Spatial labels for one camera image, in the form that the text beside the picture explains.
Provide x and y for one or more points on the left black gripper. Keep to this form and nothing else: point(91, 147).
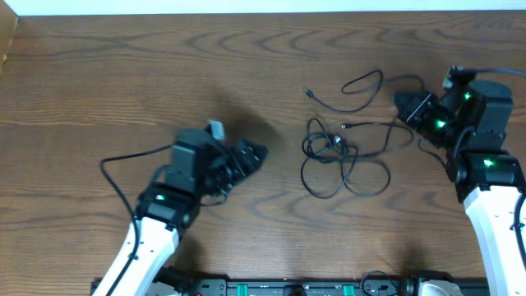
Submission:
point(235, 162)

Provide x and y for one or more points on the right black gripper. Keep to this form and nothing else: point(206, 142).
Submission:
point(422, 109)

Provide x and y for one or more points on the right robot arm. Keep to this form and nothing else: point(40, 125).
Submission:
point(469, 122)

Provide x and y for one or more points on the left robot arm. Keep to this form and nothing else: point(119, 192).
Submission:
point(201, 165)

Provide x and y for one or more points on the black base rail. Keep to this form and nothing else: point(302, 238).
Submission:
point(172, 282)

